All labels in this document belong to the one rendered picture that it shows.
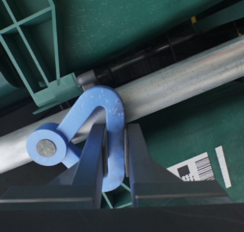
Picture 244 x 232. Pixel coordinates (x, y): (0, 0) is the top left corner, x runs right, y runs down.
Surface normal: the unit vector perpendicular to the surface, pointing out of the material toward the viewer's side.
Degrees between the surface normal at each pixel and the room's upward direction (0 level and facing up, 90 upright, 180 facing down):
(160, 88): 90
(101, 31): 94
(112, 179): 90
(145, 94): 90
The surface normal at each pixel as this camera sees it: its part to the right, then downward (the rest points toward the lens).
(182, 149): 0.10, 0.25
